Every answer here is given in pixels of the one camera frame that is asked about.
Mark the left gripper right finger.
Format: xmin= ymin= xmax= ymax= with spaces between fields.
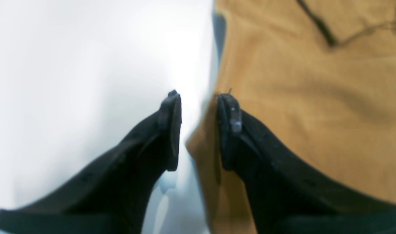
xmin=217 ymin=94 xmax=396 ymax=234

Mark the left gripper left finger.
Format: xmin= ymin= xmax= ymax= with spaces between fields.
xmin=0 ymin=90 xmax=182 ymax=234

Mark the tan brown t-shirt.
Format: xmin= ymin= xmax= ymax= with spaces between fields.
xmin=187 ymin=0 xmax=396 ymax=234

